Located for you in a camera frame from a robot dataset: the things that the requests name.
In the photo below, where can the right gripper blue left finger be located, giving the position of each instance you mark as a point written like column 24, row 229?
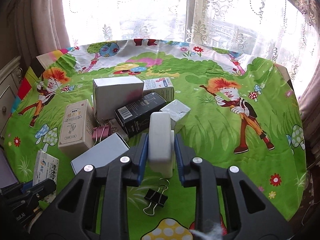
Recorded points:
column 138, row 155

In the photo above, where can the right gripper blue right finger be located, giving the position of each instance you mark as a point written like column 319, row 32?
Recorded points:
column 184, row 156

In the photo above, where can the black barcode product box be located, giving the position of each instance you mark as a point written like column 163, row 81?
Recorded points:
column 135, row 116

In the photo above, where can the black binder clip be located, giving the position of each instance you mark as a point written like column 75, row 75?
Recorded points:
column 156, row 198

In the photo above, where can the beige illustrated carton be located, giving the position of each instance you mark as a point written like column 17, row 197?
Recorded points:
column 77, row 129

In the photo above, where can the white box with pink stain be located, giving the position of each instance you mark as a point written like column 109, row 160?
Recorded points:
column 111, row 93

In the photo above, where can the purple cardboard storage box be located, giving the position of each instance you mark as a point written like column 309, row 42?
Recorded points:
column 7, row 176

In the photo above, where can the plain white long box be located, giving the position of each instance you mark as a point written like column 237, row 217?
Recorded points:
column 101, row 154

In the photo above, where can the silver white small box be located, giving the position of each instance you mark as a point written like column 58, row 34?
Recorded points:
column 178, row 112

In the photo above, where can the pink binder clip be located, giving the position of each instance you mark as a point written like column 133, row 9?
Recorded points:
column 100, row 133

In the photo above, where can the small blue white medicine box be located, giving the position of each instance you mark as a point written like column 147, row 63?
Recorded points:
column 46, row 167

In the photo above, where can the green cartoon print blanket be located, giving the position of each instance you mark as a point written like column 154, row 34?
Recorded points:
column 244, row 126

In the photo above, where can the white red printed medicine box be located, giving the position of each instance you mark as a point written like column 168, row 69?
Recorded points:
column 162, row 86

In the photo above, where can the cream ornate dresser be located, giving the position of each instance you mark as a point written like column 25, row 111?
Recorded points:
column 10, row 80

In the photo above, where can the white lace sheer curtain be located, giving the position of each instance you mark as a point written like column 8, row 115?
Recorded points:
column 285, row 31

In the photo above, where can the pink curtain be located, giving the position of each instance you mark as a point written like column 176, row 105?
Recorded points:
column 39, row 27

